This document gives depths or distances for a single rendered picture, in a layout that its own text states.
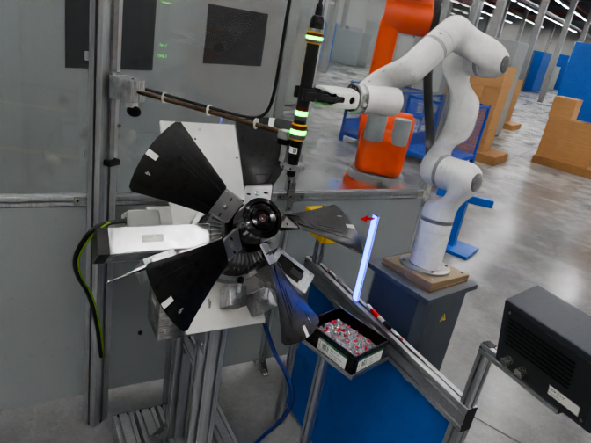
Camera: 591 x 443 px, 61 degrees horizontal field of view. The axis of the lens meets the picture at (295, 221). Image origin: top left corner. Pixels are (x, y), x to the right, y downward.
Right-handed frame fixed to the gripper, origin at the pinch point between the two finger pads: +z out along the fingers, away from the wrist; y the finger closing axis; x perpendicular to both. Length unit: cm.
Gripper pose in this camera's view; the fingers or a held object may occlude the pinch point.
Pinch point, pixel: (304, 93)
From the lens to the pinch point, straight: 139.9
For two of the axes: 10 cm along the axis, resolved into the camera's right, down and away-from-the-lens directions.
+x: 1.7, -9.1, -3.7
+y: -4.7, -4.0, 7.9
